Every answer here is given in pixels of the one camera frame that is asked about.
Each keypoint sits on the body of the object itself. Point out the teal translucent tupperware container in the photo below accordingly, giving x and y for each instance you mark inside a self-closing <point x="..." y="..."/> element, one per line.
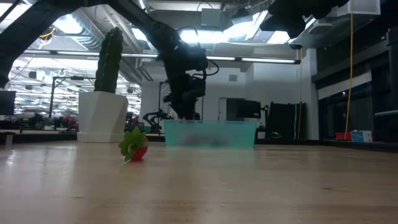
<point x="214" y="133"/>

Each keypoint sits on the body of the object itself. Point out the large-leaf red toy strawberry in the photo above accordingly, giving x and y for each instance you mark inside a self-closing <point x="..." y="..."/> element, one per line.
<point x="136" y="149"/>

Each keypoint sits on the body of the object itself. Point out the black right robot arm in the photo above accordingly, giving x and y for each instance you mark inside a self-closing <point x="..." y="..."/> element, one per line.
<point x="311" y="6"/>

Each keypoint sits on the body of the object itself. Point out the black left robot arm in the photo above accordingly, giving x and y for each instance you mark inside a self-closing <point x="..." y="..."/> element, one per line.
<point x="18" y="37"/>

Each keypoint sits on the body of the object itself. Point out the background black robot arm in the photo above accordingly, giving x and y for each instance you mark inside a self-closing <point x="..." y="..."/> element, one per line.
<point x="155" y="118"/>

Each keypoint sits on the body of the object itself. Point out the long ceiling light bar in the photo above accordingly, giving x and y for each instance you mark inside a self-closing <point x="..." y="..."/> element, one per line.
<point x="255" y="59"/>

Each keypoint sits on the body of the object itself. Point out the white faceted plant pot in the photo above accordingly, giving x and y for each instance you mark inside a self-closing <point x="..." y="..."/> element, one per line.
<point x="102" y="112"/>

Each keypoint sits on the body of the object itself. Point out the green cactus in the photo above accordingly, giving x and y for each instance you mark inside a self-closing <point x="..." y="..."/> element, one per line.
<point x="109" y="62"/>

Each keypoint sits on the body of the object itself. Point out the black panel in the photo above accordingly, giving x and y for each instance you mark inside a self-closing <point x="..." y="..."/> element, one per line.
<point x="286" y="121"/>

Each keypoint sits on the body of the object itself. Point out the red box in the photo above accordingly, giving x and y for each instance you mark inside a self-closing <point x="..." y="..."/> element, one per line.
<point x="342" y="136"/>

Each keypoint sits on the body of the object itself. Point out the blue box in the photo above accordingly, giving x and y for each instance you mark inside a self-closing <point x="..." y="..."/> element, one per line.
<point x="362" y="136"/>

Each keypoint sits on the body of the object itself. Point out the dark ceiling dome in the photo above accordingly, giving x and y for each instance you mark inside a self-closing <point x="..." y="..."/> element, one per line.
<point x="49" y="33"/>

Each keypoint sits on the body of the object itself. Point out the black monitor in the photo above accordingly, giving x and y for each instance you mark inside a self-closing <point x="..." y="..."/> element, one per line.
<point x="7" y="102"/>

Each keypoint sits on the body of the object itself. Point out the black stand frame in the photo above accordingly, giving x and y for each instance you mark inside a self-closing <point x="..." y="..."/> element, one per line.
<point x="52" y="96"/>

